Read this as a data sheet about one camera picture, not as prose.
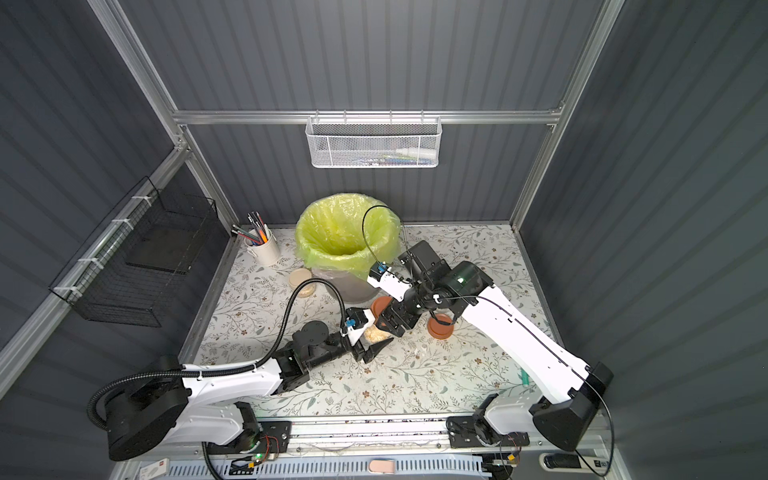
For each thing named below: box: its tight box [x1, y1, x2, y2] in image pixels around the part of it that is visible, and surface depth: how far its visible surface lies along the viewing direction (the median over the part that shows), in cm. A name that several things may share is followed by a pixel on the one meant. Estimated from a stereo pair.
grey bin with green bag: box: [295, 193, 402, 303], surface depth 90 cm
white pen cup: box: [244, 230, 281, 266], surface depth 105 cm
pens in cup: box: [231, 211, 269, 245], surface depth 107 cm
